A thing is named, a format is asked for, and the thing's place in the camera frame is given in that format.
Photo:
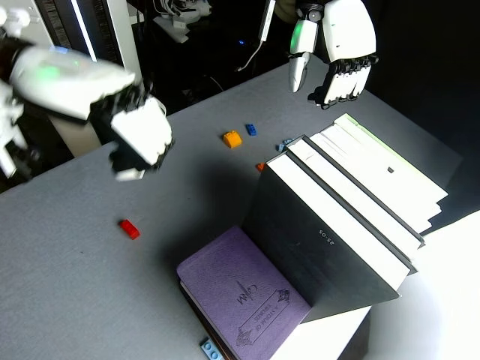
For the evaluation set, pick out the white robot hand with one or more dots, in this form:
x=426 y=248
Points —
x=348 y=30
x=67 y=82

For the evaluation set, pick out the dark grey hardcover book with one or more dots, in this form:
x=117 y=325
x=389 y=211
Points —
x=356 y=198

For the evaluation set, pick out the white pillar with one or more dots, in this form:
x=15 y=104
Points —
x=75 y=138

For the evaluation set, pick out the white cabinet with light strip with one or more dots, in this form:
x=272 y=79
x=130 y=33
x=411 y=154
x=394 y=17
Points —
x=120 y=30

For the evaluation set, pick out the white bar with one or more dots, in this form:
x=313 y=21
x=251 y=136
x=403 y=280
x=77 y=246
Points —
x=267 y=18

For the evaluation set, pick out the dark blue toy brick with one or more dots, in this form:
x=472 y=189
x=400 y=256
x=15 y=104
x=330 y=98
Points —
x=252 y=129

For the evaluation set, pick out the white book green edge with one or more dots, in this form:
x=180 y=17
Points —
x=405 y=176

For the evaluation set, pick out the red toy brick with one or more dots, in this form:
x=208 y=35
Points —
x=129 y=229

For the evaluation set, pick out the large orange toy brick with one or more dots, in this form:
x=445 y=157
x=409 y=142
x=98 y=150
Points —
x=232 y=139

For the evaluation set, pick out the small orange toy brick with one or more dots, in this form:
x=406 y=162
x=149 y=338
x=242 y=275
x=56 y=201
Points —
x=260 y=167

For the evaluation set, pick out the grey table cloth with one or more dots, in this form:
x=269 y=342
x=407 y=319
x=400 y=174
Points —
x=75 y=281

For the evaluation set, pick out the dark grey book printed 25.05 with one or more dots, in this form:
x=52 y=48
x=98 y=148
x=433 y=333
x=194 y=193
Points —
x=300 y=243

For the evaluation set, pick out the purple embossed notebook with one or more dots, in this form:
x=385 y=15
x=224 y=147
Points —
x=240 y=285

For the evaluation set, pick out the light blue studded brick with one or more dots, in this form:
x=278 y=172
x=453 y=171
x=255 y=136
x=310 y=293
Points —
x=209 y=349

